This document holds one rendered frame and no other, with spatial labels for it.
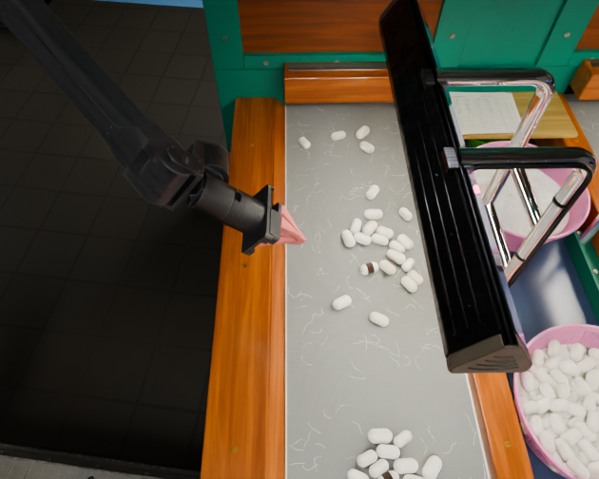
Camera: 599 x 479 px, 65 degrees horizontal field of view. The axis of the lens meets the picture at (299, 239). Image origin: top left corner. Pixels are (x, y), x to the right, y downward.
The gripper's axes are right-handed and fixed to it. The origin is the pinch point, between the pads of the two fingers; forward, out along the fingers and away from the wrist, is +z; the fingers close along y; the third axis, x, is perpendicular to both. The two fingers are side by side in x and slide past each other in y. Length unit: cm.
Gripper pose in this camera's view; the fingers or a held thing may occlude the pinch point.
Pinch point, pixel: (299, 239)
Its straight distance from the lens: 78.5
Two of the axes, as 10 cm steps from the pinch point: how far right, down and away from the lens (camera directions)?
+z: 7.7, 3.7, 5.3
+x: -6.4, 4.4, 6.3
